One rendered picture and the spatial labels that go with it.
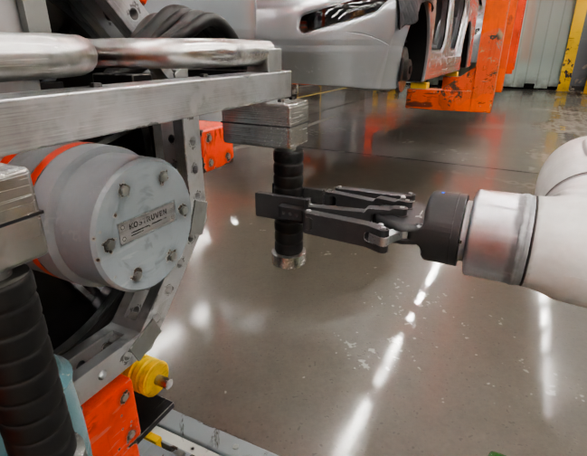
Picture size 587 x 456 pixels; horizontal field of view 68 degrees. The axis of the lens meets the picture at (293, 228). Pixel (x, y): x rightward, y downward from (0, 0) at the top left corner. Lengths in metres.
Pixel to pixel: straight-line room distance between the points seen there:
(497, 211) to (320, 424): 1.04
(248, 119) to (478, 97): 3.48
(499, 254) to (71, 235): 0.38
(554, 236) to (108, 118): 0.37
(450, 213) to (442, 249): 0.04
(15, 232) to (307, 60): 2.70
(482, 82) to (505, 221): 3.49
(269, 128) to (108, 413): 0.44
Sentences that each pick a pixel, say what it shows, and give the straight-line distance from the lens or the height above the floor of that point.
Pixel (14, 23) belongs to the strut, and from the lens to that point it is 0.53.
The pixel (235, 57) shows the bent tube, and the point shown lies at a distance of 0.45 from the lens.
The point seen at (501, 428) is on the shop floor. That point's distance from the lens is 1.49.
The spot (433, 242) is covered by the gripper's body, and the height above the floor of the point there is 0.83.
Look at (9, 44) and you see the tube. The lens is 0.29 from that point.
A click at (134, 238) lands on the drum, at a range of 0.42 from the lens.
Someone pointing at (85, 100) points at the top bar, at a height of 0.97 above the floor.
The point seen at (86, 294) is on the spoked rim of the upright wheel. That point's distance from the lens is 0.74.
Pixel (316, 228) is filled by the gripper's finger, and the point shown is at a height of 0.83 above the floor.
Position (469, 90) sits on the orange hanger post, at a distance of 3.94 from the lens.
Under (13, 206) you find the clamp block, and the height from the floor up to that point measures 0.93.
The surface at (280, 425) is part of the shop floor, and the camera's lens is 1.37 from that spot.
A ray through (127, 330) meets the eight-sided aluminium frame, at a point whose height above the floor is 0.62.
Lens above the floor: 1.00
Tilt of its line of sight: 23 degrees down
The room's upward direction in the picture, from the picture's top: straight up
